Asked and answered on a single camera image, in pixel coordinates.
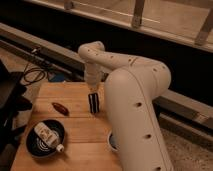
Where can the black chair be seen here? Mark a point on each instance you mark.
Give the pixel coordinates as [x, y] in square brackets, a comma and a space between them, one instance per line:
[12, 102]

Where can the blue object on floor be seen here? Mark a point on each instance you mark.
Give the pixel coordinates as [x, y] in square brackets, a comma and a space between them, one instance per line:
[57, 78]

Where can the white tapered end effector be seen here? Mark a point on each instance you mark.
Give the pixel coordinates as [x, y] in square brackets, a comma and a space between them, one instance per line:
[92, 76]

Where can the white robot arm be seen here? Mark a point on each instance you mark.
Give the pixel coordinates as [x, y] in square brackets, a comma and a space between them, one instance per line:
[130, 88]

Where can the white cup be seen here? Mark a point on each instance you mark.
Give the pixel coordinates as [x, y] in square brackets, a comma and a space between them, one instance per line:
[111, 142]

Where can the black round bowl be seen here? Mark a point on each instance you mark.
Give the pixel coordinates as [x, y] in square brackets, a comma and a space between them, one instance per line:
[36, 147]

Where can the white plastic bottle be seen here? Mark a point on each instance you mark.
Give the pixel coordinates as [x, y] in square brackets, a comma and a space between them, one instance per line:
[50, 138]

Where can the dark red chili pepper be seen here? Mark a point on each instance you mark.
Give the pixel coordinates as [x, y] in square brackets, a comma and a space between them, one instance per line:
[60, 108]

